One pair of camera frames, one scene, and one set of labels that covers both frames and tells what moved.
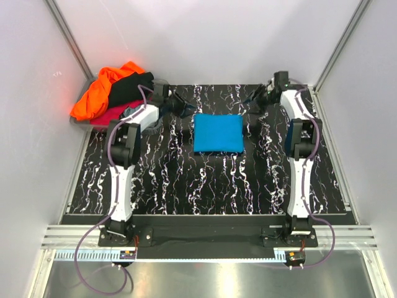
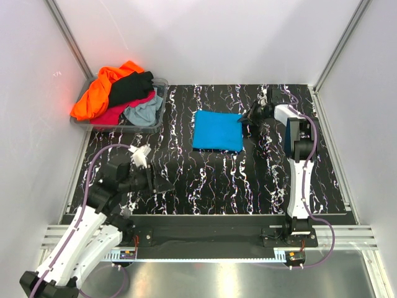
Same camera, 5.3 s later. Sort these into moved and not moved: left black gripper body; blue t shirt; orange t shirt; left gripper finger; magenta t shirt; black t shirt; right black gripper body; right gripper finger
Moved: left gripper finger; left black gripper body; right gripper finger; right black gripper body
Not moved: blue t shirt; black t shirt; magenta t shirt; orange t shirt
